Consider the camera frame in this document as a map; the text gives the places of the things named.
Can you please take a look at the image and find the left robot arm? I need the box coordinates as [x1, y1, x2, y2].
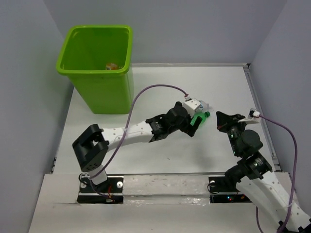
[72, 99, 208, 192]

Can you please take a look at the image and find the clear bottle green blue label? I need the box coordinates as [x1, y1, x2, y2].
[200, 100, 209, 113]

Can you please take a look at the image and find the green plastic bin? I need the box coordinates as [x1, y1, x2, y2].
[56, 25, 134, 114]

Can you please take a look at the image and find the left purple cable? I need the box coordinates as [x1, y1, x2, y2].
[88, 84, 189, 197]

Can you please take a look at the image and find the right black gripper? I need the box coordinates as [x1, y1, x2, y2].
[217, 110, 248, 156]

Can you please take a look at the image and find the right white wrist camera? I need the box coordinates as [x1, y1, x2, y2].
[238, 108, 260, 125]

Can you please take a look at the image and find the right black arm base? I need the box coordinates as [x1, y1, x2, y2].
[207, 165, 251, 203]

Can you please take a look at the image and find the green plastic bottle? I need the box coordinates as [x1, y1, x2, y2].
[190, 111, 210, 127]

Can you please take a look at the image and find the small orange bottle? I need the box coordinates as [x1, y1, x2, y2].
[105, 63, 119, 70]

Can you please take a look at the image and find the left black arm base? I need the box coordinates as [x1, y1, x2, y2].
[77, 173, 124, 204]

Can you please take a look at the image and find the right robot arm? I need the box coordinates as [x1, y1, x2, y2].
[216, 109, 311, 233]

